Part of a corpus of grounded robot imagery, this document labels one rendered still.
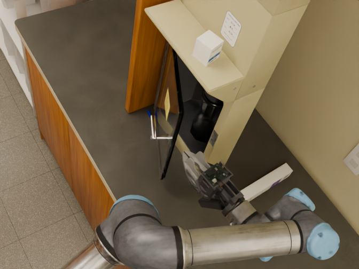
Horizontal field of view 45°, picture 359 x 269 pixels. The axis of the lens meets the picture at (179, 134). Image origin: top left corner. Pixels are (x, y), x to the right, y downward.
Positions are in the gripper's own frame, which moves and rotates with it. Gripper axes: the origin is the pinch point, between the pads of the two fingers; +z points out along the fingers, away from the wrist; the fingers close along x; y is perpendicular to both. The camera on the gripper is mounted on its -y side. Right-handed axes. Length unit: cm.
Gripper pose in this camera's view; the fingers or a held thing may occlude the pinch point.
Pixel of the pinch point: (186, 156)
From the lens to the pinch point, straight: 122.8
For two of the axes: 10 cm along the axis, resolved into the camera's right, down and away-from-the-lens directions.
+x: -7.7, 4.8, -4.2
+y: 1.5, -5.2, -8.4
